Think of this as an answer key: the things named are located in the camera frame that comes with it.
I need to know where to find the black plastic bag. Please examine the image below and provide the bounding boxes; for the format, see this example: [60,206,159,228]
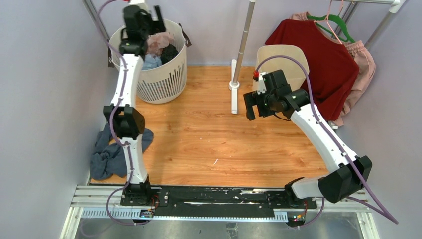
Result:
[160,44,179,65]

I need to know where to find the pink clothes hanger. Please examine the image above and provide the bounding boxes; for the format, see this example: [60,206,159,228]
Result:
[309,1,345,45]

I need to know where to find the blue plastic bag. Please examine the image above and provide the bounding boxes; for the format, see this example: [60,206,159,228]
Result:
[142,54,163,70]

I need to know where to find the clothes rack pole with foot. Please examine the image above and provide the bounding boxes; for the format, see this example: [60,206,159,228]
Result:
[228,0,256,115]

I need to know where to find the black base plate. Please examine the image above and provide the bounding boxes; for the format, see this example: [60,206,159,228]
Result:
[120,185,317,219]

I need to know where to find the corner aluminium profile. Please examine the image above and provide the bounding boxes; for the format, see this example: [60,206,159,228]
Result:
[82,0,109,41]

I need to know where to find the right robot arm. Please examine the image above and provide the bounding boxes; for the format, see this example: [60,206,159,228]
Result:
[243,70,372,208]

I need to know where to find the green clothes hanger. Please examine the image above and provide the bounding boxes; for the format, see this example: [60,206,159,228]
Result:
[306,13,356,43]

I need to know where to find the right rack pole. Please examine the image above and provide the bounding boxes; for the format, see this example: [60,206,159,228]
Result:
[339,0,406,50]

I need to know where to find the pink plastic trash bag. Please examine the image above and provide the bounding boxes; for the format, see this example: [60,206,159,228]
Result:
[147,32,175,56]

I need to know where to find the aluminium frame rail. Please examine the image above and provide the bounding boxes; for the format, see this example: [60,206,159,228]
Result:
[60,185,379,239]

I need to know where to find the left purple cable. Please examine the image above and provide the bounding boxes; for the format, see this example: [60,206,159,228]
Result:
[96,0,156,227]

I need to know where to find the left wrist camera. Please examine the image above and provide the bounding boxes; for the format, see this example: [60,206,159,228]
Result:
[129,0,149,11]

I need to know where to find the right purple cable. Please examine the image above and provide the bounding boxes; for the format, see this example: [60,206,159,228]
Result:
[255,54,399,229]

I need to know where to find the grey-blue cloth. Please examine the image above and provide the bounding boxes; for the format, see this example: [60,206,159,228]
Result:
[90,123,154,182]

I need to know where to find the purple cable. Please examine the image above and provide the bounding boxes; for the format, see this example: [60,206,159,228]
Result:
[255,54,399,229]
[96,0,156,227]

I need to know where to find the beige plastic trash bin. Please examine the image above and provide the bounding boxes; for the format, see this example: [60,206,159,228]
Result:
[256,44,310,91]

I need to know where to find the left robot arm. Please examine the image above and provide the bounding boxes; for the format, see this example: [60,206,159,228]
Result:
[103,0,166,206]

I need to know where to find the red t-shirt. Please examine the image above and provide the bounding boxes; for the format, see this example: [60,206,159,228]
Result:
[265,19,359,121]

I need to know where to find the white slotted laundry basket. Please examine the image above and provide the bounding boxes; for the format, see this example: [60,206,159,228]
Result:
[109,19,189,107]

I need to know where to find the pink garment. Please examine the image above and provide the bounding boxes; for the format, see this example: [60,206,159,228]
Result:
[289,11,377,127]

